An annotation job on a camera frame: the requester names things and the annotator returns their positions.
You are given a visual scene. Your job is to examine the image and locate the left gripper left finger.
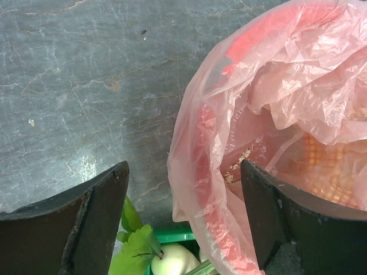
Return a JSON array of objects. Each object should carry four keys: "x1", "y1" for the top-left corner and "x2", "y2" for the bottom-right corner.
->
[{"x1": 1, "y1": 161, "x2": 130, "y2": 274}]

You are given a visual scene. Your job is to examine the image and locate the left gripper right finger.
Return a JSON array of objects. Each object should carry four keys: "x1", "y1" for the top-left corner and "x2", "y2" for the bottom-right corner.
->
[{"x1": 240, "y1": 160, "x2": 366, "y2": 274}]

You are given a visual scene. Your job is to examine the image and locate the red trash bin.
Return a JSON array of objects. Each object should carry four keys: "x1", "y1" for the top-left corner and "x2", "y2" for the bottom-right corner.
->
[{"x1": 192, "y1": 5, "x2": 339, "y2": 275}]

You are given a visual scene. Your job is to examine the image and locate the pink plastic bin liner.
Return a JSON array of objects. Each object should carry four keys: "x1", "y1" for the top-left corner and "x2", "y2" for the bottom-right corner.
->
[{"x1": 167, "y1": 1, "x2": 366, "y2": 274}]

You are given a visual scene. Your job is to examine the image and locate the white radish with leaves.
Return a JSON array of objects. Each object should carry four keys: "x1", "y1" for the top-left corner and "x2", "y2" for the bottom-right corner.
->
[{"x1": 108, "y1": 195, "x2": 201, "y2": 275}]

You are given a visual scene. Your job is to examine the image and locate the green long beans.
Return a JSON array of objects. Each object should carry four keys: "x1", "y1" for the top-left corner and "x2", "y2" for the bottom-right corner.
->
[{"x1": 185, "y1": 260, "x2": 214, "y2": 275}]

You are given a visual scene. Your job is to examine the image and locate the green vegetable tray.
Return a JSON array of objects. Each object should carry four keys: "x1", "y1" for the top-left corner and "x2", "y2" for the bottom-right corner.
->
[{"x1": 145, "y1": 227, "x2": 203, "y2": 274}]

